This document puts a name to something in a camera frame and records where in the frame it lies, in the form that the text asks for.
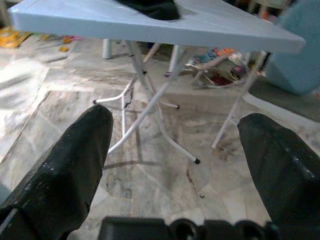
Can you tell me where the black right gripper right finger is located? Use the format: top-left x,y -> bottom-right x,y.
236,112 -> 320,227

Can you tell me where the light blue folding table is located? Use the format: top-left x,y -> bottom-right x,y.
7,0 -> 307,166

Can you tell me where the colourful toy heap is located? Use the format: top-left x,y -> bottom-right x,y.
184,46 -> 251,90

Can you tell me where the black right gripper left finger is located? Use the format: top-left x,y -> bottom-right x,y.
0,104 -> 114,240

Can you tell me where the black garment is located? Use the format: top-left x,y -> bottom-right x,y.
116,0 -> 181,22

